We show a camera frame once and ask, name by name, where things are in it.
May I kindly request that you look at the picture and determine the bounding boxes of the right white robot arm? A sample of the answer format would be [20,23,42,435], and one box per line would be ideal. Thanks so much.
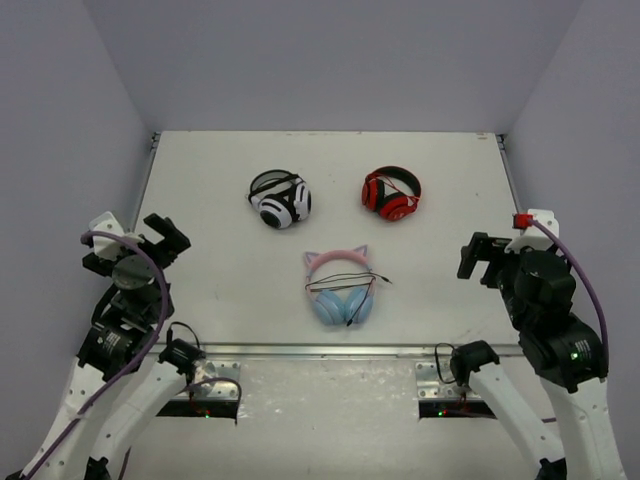
[449,232,626,479]

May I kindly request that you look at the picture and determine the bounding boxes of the pink blue cat-ear headphones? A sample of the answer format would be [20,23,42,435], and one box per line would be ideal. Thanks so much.
[303,245,380,327]

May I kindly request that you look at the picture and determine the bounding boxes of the metal base plate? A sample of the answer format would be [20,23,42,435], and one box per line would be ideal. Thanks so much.
[190,359,241,401]
[414,357,464,401]

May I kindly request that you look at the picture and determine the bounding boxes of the white black headphones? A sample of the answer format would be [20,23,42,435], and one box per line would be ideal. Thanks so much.
[248,169,312,230]

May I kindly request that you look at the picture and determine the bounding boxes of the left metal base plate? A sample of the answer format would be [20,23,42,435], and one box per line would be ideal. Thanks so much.
[190,359,241,401]

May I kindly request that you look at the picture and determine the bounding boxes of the red black headphones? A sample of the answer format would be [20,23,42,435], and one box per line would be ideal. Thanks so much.
[361,166,422,222]

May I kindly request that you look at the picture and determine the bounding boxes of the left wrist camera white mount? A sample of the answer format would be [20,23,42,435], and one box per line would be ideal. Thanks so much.
[81,211,143,261]

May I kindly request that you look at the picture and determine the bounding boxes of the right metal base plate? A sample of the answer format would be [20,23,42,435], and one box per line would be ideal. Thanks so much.
[414,357,464,401]

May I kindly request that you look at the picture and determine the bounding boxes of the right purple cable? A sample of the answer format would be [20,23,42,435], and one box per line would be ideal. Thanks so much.
[532,219,611,371]

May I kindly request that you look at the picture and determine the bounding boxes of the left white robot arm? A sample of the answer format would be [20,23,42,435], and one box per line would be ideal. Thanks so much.
[12,212,205,479]

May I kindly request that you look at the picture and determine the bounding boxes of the black headphone audio cable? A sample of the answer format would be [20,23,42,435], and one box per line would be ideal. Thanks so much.
[303,271,396,329]

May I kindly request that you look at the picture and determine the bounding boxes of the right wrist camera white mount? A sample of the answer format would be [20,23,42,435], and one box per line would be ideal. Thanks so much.
[504,209,559,253]

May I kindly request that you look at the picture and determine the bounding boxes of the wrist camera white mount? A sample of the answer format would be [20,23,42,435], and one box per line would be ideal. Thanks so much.
[504,209,559,253]
[81,211,143,261]

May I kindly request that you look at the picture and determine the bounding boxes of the aluminium front table rail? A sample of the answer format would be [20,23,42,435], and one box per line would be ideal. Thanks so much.
[144,342,521,359]

